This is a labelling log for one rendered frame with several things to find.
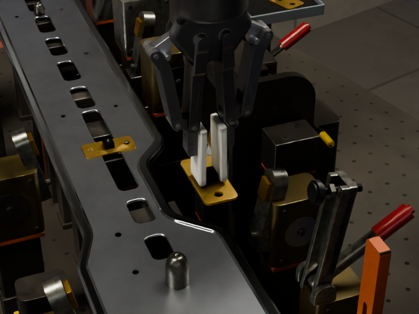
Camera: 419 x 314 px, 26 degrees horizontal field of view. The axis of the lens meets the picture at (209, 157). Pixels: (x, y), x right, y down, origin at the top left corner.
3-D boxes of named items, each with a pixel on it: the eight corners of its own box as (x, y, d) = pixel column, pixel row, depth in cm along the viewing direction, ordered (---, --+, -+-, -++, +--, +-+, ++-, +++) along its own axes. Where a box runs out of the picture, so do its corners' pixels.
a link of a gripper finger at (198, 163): (207, 131, 93) (201, 132, 93) (206, 185, 97) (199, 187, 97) (197, 116, 95) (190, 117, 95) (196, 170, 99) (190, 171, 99)
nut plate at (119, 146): (86, 159, 145) (85, 152, 145) (80, 146, 148) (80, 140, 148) (136, 149, 148) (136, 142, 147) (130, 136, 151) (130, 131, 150)
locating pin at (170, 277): (162, 285, 124) (161, 248, 120) (184, 280, 125) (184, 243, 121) (170, 301, 121) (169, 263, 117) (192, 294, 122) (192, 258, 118)
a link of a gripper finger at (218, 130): (209, 113, 96) (216, 112, 96) (211, 167, 100) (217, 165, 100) (220, 128, 93) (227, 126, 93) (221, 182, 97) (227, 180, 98)
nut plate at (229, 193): (179, 162, 101) (178, 154, 101) (211, 156, 102) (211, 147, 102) (206, 206, 95) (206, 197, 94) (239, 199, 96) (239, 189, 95)
